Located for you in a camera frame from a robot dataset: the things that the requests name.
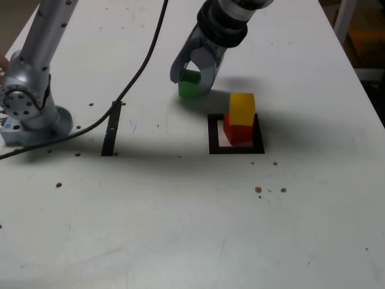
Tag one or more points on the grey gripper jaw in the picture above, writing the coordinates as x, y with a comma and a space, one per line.
207, 66
180, 61

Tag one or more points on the black tape square outline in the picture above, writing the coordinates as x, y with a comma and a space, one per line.
212, 135

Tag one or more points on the brown cardboard box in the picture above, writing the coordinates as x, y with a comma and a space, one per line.
367, 45

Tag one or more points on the red cube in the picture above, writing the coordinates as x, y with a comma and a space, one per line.
240, 134

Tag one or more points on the black tape strip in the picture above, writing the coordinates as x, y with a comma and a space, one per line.
109, 141

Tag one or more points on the yellow cube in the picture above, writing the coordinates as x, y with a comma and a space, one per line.
242, 108

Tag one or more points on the green cube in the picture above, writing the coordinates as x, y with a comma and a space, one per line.
188, 88

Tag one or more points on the person's hand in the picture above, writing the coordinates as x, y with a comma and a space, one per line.
3, 63

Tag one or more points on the white metal rack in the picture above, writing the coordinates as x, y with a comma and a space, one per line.
343, 18

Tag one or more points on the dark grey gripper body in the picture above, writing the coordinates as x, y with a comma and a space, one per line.
207, 43

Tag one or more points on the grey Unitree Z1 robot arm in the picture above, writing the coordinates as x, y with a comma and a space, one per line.
39, 60

